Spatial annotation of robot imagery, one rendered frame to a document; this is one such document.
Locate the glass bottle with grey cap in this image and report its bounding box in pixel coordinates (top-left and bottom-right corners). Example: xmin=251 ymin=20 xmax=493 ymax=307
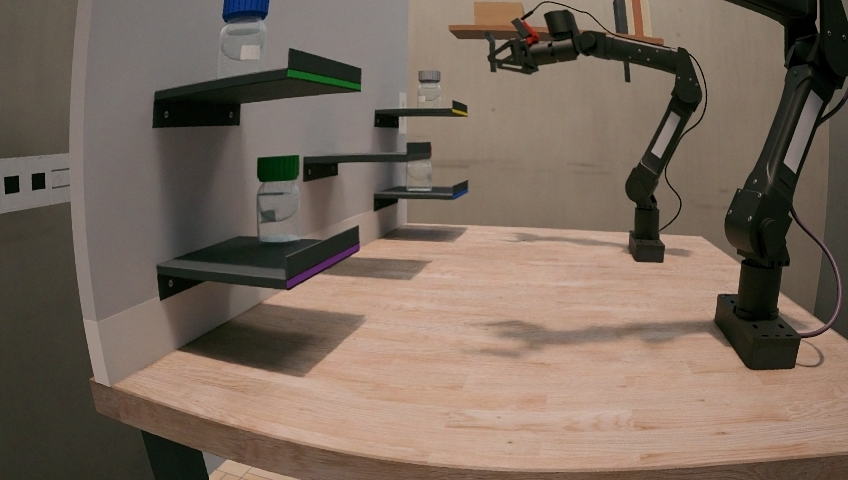
xmin=418 ymin=70 xmax=441 ymax=108

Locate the clear glass bottle with green cap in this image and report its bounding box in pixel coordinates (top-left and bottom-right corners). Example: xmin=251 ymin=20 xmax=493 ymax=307
xmin=256 ymin=155 xmax=301 ymax=246

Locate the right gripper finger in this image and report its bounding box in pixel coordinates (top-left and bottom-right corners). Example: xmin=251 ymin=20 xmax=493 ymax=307
xmin=497 ymin=51 xmax=530 ymax=74
xmin=488 ymin=38 xmax=522 ymax=66

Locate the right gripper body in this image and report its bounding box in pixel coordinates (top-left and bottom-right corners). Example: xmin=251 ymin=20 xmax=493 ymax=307
xmin=514 ymin=21 xmax=558 ymax=74

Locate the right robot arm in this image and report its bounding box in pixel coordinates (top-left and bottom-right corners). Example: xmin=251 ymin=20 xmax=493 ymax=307
xmin=544 ymin=9 xmax=703 ymax=251

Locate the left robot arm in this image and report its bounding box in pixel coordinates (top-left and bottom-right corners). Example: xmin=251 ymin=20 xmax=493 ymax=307
xmin=717 ymin=0 xmax=848 ymax=347

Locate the glass bottle with blue cap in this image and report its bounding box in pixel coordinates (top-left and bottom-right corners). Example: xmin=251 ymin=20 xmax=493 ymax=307
xmin=216 ymin=0 xmax=269 ymax=79

